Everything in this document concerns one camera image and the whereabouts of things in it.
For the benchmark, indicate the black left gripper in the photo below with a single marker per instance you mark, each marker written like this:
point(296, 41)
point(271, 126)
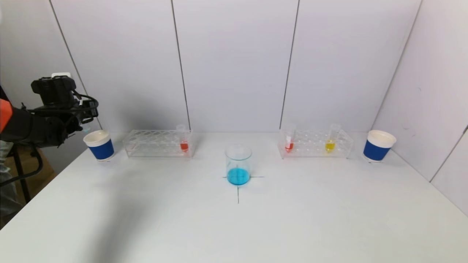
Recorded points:
point(86, 119)

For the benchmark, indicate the test tube with blue pigment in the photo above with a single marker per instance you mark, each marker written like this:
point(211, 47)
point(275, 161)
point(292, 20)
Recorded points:
point(86, 128)

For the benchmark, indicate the orange and black left arm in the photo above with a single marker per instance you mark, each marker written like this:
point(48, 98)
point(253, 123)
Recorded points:
point(33, 128)

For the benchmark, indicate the clear acrylic test tube rack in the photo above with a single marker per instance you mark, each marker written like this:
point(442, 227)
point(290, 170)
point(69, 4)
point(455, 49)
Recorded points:
point(153, 149)
point(314, 153)

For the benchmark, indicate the test tube with red pigment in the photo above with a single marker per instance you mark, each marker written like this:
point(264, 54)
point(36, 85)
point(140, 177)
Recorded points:
point(289, 147)
point(184, 147)

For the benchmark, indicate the clear glass beaker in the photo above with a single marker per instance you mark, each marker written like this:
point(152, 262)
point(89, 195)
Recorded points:
point(238, 171)

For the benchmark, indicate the test tube with yellow pigment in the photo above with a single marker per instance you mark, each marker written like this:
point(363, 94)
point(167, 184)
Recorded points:
point(329, 146)

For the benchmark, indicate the blue and white paper cup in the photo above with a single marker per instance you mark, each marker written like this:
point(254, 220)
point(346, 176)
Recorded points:
point(101, 149)
point(376, 149)

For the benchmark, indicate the black tripod stand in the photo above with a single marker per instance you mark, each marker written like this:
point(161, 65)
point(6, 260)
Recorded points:
point(22, 175)

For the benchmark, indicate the grey crinkled plastic cover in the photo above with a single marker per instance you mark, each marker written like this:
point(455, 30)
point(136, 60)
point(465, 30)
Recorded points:
point(7, 197)

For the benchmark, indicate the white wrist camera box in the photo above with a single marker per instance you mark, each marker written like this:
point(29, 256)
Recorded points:
point(60, 75)

